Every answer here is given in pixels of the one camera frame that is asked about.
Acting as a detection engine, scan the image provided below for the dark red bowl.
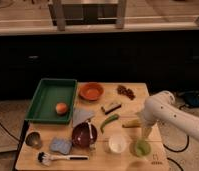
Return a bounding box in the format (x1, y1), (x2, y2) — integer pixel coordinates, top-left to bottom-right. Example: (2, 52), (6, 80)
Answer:
(72, 122), (98, 149)

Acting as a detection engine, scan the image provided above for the green plastic tray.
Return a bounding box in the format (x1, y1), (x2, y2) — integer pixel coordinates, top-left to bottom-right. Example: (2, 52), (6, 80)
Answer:
(25, 78), (77, 124)

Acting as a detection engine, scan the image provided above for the white dish brush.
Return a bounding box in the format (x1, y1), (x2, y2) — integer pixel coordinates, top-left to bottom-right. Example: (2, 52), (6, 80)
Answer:
(37, 152), (89, 166)

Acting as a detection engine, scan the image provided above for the black cable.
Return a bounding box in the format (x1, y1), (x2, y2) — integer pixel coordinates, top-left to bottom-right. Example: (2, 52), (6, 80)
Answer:
(162, 133), (191, 171)

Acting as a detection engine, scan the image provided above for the dark blue object on floor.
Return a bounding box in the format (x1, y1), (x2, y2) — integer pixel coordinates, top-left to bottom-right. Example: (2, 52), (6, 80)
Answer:
(183, 92), (199, 108)

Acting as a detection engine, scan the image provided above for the yellow banana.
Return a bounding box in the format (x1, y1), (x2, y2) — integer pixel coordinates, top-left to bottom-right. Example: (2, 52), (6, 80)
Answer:
(122, 119), (141, 128)

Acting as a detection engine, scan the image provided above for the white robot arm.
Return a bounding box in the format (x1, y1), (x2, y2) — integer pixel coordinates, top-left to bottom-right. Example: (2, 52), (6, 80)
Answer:
(139, 91), (199, 142)

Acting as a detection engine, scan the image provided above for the orange peach fruit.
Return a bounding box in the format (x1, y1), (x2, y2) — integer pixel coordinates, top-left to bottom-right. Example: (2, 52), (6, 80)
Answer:
(55, 102), (68, 116)

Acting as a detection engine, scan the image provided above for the white spoon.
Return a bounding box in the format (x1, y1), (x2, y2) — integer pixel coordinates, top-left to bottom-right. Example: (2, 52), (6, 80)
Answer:
(87, 121), (94, 140)

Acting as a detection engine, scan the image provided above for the metal cup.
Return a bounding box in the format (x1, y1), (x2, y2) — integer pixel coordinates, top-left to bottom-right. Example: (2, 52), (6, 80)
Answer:
(25, 132), (42, 149)

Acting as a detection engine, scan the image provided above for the wooden chair frame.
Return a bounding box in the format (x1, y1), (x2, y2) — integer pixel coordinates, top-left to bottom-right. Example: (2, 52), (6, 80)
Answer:
(48, 0), (127, 31)

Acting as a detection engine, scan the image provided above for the grey cloth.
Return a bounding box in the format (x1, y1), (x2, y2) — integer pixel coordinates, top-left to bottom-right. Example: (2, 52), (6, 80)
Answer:
(72, 108), (95, 127)

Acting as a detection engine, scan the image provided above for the black rectangular eraser block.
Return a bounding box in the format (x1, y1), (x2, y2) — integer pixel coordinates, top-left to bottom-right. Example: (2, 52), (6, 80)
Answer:
(101, 102), (122, 115)

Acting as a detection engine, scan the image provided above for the bunch of dark grapes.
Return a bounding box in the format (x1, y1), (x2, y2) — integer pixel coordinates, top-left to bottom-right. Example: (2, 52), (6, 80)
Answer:
(117, 85), (135, 100)

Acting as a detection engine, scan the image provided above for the orange red bowl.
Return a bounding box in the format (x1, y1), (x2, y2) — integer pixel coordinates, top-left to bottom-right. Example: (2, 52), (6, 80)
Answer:
(79, 82), (104, 101)

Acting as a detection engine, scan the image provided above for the green pepper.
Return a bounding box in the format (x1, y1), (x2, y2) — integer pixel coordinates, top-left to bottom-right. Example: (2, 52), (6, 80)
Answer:
(100, 114), (120, 134)

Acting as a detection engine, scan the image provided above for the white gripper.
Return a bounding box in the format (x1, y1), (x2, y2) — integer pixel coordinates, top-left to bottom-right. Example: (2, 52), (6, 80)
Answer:
(137, 108), (158, 139)

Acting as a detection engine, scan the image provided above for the blue sponge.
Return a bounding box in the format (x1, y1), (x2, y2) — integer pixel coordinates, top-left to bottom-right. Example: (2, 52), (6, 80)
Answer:
(49, 138), (72, 155)

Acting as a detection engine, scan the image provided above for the green cup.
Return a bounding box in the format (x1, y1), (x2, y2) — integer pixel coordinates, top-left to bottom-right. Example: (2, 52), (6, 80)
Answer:
(131, 139), (151, 157)

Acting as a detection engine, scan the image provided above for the white cup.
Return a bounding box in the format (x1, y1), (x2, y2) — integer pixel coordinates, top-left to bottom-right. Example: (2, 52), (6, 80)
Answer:
(108, 134), (127, 154)

